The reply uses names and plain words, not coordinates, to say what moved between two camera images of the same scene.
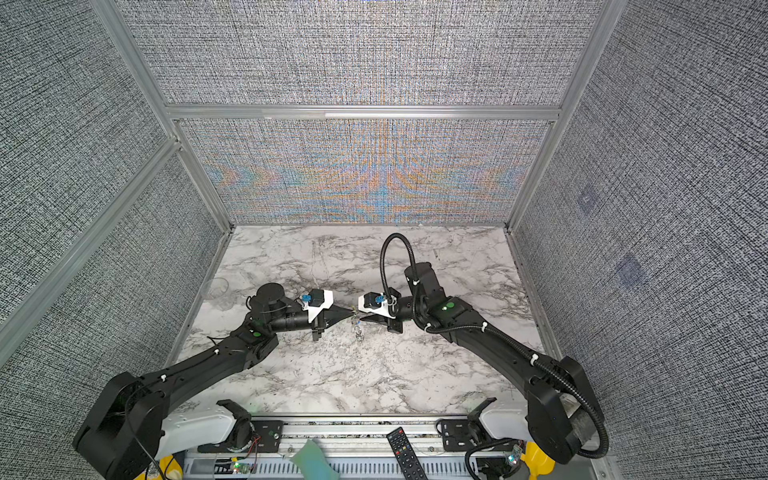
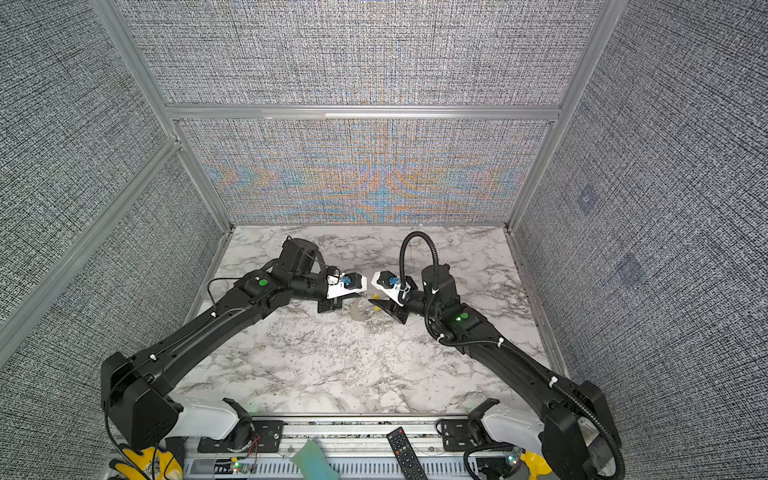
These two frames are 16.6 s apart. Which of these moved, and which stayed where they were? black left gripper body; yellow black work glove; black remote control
Moved: black left gripper body
Stayed: black remote control; yellow black work glove
